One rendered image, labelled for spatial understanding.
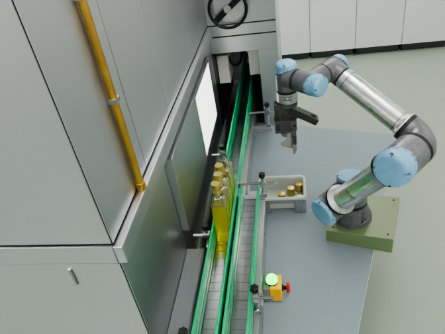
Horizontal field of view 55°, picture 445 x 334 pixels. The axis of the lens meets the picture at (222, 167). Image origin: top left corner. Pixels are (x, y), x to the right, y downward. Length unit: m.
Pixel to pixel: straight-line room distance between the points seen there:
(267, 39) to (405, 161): 1.34
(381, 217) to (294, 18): 3.71
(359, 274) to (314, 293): 0.20
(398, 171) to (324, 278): 0.61
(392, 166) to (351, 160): 1.01
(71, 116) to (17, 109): 0.10
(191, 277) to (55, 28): 1.05
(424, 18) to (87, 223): 4.91
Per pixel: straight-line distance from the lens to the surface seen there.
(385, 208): 1.97
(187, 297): 1.61
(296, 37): 5.39
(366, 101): 1.51
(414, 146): 1.39
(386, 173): 1.38
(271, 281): 1.64
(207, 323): 1.53
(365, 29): 5.44
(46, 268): 1.27
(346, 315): 1.68
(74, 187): 1.01
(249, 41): 2.48
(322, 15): 5.33
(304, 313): 1.68
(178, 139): 1.59
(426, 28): 5.61
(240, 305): 1.55
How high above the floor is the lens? 2.12
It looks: 35 degrees down
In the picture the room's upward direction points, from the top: 10 degrees counter-clockwise
